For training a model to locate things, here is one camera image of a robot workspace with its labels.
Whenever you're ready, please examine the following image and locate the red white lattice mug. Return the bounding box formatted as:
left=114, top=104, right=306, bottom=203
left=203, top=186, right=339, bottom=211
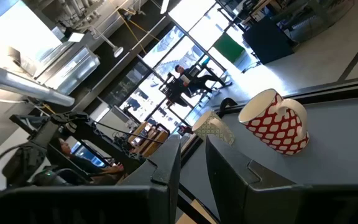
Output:
left=237, top=88, right=310, bottom=156

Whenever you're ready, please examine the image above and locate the dark blue cabinet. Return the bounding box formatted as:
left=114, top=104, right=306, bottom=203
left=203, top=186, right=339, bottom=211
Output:
left=242, top=17, right=295, bottom=65

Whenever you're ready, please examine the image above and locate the black cable loop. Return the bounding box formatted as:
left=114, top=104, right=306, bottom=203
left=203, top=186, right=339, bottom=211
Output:
left=218, top=97, right=238, bottom=116

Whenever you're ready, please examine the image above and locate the yellow hanging cable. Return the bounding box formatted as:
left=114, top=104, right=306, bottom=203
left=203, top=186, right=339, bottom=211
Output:
left=116, top=9, right=161, bottom=55

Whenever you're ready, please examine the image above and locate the black metal frame beam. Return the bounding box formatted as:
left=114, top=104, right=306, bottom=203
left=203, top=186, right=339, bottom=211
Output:
left=73, top=117, right=147, bottom=174

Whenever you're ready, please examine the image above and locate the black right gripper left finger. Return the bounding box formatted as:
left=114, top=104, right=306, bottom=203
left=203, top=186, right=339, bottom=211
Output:
left=0, top=134, right=181, bottom=224

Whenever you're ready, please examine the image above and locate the white pendant lamp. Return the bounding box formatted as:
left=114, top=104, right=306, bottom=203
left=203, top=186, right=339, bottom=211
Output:
left=88, top=26, right=124, bottom=58

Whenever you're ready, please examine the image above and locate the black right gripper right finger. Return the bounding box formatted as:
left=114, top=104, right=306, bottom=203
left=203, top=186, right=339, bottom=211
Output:
left=206, top=134, right=358, bottom=224

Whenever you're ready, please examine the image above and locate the silver ventilation duct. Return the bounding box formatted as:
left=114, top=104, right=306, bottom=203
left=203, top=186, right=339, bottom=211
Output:
left=0, top=60, right=76, bottom=108

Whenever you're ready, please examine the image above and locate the black wire cart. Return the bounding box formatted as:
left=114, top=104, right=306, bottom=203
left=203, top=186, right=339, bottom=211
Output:
left=158, top=73, right=195, bottom=108

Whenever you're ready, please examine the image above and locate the green board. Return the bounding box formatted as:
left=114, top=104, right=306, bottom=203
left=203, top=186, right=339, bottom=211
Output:
left=213, top=32, right=246, bottom=63

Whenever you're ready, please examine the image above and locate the person seated by window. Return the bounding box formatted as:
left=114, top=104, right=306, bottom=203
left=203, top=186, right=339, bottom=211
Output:
left=174, top=63, right=226, bottom=94

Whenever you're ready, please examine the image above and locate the green white patterned mug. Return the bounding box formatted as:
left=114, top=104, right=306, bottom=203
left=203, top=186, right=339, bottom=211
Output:
left=191, top=110, right=236, bottom=146

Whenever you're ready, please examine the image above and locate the person seated at desk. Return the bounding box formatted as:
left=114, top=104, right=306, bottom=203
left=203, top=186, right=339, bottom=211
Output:
left=53, top=136, right=126, bottom=186

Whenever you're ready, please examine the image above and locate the wooden furniture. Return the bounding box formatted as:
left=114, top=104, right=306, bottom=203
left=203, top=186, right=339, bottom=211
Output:
left=127, top=121, right=170, bottom=158

